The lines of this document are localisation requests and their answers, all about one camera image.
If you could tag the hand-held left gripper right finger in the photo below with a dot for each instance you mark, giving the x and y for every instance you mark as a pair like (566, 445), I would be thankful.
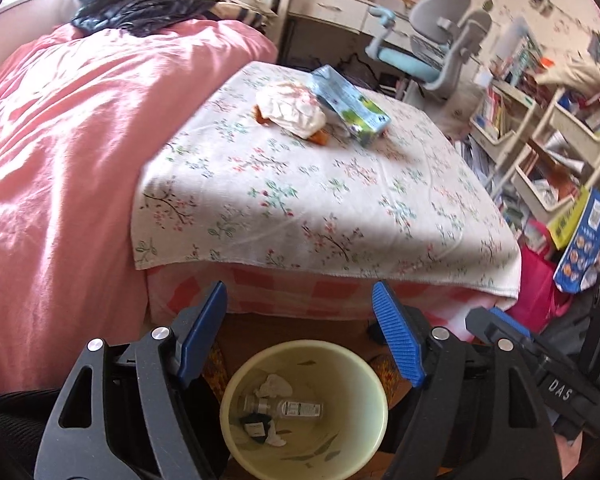
(397, 335)

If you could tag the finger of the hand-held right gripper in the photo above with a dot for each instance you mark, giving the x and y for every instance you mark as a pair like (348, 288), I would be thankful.
(510, 322)

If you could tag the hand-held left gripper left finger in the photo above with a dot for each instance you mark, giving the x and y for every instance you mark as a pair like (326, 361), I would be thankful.
(200, 340)

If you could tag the cream waste bin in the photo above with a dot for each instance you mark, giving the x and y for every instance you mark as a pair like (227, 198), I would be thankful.
(360, 410)

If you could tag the white paper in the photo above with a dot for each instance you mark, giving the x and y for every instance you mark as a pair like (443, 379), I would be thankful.
(290, 110)

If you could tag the black furniture leg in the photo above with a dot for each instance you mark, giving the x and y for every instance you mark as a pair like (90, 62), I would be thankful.
(376, 332)

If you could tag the patterned slipper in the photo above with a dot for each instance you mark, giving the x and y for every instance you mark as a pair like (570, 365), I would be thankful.
(382, 372)

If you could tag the pink bag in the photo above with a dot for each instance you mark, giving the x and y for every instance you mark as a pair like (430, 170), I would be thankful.
(535, 285)

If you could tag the small white tissue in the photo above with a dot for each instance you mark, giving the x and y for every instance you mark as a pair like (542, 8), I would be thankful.
(275, 386)

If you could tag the black wrapper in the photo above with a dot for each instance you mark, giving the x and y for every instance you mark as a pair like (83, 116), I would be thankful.
(257, 427)

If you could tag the blue printed paper bag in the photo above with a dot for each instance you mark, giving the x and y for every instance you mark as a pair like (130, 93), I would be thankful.
(587, 245)

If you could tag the yellow green bag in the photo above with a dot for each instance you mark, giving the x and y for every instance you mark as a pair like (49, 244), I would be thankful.
(565, 225)

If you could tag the clear plastic bottle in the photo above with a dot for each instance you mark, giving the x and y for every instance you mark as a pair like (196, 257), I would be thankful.
(290, 408)

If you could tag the floral white cloth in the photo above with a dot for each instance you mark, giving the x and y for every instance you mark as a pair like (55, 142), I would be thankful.
(305, 200)

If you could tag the white book rack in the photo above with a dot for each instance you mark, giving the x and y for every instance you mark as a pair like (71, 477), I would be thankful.
(500, 120)

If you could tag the tall white shelf cart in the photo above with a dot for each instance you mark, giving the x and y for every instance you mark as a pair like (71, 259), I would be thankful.
(565, 125)

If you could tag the black mesh seat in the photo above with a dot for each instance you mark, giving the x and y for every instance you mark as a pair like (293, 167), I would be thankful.
(10, 430)

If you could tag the pink blanket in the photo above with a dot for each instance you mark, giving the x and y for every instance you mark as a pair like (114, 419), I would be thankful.
(65, 170)

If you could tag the blue green carton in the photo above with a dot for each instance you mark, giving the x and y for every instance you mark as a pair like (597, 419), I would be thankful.
(350, 102)

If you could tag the grey blue desk chair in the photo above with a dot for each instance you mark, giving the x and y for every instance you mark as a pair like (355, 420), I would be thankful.
(430, 35)

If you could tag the black jacket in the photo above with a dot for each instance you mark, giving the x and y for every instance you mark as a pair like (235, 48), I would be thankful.
(140, 12)

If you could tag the white desk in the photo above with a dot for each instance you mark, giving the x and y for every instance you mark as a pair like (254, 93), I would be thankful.
(330, 7)

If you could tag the striped pillow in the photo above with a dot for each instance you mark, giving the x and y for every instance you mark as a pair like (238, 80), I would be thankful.
(245, 7)

